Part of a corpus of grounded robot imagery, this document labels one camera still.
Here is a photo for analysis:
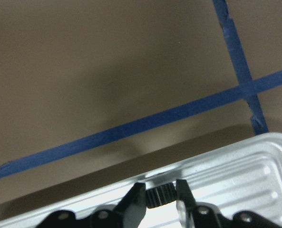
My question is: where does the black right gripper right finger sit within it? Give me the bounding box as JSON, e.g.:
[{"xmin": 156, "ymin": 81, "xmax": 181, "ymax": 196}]
[{"xmin": 175, "ymin": 179, "xmax": 196, "ymax": 228}]

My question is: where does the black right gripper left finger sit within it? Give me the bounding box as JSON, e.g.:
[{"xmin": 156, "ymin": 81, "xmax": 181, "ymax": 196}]
[{"xmin": 113, "ymin": 182, "xmax": 146, "ymax": 228}]

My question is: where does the silver ribbed metal tray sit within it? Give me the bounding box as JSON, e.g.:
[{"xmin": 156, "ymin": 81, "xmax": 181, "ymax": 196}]
[{"xmin": 0, "ymin": 133, "xmax": 282, "ymax": 228}]

